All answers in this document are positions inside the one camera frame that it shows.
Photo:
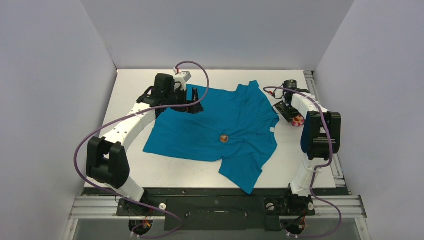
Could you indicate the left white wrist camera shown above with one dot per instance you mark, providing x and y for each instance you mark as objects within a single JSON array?
[{"x": 181, "y": 79}]

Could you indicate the orange print on shirt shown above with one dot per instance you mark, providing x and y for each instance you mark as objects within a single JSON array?
[{"x": 224, "y": 138}]

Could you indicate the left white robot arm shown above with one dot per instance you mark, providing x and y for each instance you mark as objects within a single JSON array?
[{"x": 107, "y": 161}]

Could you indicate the blue t-shirt garment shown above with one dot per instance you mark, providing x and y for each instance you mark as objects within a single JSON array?
[{"x": 245, "y": 115}]

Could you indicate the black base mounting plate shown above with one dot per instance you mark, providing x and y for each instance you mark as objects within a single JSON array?
[{"x": 270, "y": 209}]

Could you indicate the aluminium side rail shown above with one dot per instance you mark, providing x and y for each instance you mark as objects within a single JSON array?
[{"x": 335, "y": 166}]

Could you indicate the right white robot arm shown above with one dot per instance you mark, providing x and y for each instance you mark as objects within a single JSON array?
[{"x": 321, "y": 133}]

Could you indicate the aluminium front rail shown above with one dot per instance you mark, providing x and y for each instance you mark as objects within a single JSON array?
[{"x": 106, "y": 207}]

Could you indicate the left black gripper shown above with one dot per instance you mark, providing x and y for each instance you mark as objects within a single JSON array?
[{"x": 192, "y": 110}]

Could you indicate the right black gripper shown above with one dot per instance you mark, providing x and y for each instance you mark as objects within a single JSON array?
[{"x": 285, "y": 109}]

